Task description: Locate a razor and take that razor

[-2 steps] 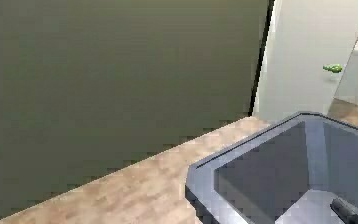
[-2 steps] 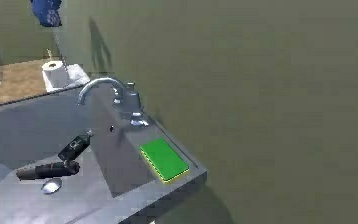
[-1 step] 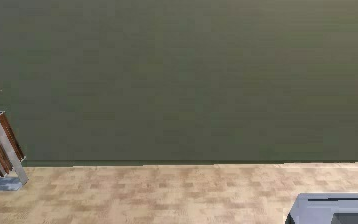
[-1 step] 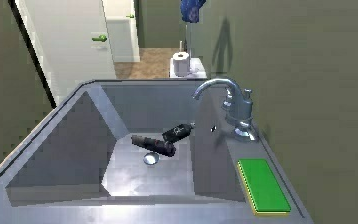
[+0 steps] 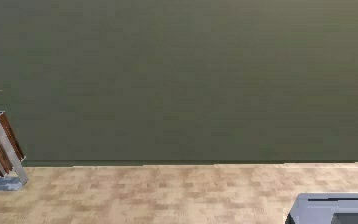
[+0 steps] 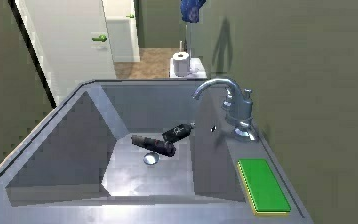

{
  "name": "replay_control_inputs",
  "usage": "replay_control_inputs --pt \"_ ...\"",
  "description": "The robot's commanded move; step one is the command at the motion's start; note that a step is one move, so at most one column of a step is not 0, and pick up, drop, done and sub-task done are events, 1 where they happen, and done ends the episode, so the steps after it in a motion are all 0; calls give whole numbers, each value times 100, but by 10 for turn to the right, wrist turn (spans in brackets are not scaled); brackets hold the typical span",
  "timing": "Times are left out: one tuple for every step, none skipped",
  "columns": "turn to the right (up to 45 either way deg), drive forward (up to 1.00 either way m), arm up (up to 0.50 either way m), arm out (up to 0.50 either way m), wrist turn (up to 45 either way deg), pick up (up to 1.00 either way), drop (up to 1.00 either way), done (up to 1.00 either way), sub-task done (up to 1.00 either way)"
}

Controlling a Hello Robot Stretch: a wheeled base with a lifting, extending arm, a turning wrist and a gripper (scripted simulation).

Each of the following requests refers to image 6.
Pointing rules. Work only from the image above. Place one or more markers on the black razor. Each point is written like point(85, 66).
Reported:
point(152, 145)

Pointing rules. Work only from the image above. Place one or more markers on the white room door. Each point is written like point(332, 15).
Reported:
point(122, 30)
point(70, 43)

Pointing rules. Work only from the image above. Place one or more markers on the white paper roll stand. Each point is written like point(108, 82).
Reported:
point(195, 68)

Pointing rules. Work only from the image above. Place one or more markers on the silver curved faucet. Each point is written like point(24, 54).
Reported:
point(237, 103)

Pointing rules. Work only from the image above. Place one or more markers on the blue hanging towel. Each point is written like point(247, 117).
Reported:
point(191, 10)

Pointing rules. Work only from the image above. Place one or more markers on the black bottle with white print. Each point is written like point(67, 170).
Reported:
point(177, 132)

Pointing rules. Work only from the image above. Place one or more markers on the green and yellow sponge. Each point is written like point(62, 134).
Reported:
point(263, 185)

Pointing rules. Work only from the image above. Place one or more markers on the grey metal sink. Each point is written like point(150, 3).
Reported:
point(147, 96)

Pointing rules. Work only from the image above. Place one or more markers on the white toilet paper roll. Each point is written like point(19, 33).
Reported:
point(181, 63)

